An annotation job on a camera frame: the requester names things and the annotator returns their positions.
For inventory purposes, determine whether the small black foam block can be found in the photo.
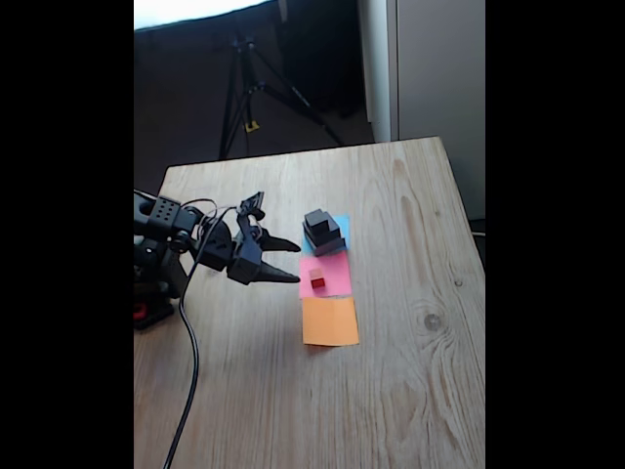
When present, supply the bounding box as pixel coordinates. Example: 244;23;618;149
303;208;331;234

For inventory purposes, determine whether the large grey foam block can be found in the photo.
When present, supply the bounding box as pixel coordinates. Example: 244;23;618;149
307;237;348;258

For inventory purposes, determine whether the medium dark foam block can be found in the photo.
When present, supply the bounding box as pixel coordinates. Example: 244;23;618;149
301;214;341;248

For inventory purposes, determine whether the pink paper sheet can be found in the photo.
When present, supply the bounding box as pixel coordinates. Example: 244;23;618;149
298;251;353;300

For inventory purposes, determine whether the blue paper sheet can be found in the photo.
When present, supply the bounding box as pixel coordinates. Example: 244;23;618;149
301;213;352;255

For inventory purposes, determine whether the orange paper sheet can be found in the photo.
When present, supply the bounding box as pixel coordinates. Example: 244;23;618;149
302;296;360;348

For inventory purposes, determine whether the red and black table clamp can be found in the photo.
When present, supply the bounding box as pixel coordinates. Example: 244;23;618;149
134;298;176;331

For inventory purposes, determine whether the black tripod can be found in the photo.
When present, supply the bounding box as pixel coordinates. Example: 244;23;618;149
218;28;347;160

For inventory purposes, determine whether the white cabinet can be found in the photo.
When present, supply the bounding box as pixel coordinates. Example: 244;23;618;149
358;0;486;221

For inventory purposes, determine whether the black cable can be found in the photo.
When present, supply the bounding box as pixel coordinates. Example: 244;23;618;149
161;198;240;469

